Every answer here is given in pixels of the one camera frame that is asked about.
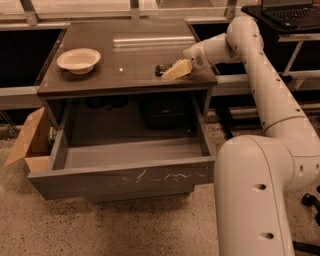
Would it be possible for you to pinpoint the dark rxbar chocolate bar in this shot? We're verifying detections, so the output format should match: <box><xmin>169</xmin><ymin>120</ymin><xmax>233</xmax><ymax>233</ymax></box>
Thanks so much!
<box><xmin>155</xmin><ymin>64</ymin><xmax>172</xmax><ymax>77</ymax></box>

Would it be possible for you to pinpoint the black laptop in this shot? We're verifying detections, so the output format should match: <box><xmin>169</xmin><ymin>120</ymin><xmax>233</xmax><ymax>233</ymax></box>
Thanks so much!
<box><xmin>261</xmin><ymin>0</ymin><xmax>320</xmax><ymax>28</ymax></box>

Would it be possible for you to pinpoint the black laptop stand table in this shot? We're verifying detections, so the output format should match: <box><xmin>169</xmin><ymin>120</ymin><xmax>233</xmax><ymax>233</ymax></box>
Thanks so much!
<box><xmin>213</xmin><ymin>4</ymin><xmax>320</xmax><ymax>141</ymax></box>

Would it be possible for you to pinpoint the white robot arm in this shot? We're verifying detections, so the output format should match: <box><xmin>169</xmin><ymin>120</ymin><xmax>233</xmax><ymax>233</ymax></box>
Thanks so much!
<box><xmin>162</xmin><ymin>16</ymin><xmax>320</xmax><ymax>256</ymax></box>

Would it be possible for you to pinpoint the white paper bowl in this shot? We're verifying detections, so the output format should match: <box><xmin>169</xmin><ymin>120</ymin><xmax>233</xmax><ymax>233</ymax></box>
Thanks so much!
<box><xmin>57</xmin><ymin>48</ymin><xmax>101</xmax><ymax>75</ymax></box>

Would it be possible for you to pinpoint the grey cabinet with glass top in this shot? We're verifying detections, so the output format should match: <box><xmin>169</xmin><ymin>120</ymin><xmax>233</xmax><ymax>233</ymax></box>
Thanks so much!
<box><xmin>34</xmin><ymin>17</ymin><xmax>220</xmax><ymax>204</ymax></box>

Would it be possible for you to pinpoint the black office chair base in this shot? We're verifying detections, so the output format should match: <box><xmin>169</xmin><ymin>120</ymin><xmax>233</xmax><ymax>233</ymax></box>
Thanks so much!
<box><xmin>293</xmin><ymin>186</ymin><xmax>320</xmax><ymax>256</ymax></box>

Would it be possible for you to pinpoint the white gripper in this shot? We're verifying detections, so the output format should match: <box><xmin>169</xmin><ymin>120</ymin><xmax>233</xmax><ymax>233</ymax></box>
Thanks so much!
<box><xmin>162</xmin><ymin>42</ymin><xmax>210</xmax><ymax>80</ymax></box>

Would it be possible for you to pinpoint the grey open top drawer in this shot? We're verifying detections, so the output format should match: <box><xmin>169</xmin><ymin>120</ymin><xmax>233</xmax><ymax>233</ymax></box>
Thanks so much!
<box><xmin>28</xmin><ymin>96</ymin><xmax>215</xmax><ymax>202</ymax></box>

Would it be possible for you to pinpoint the brown cardboard box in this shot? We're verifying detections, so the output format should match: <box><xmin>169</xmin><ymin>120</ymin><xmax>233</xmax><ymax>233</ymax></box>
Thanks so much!
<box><xmin>5</xmin><ymin>107</ymin><xmax>53</xmax><ymax>173</ymax></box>

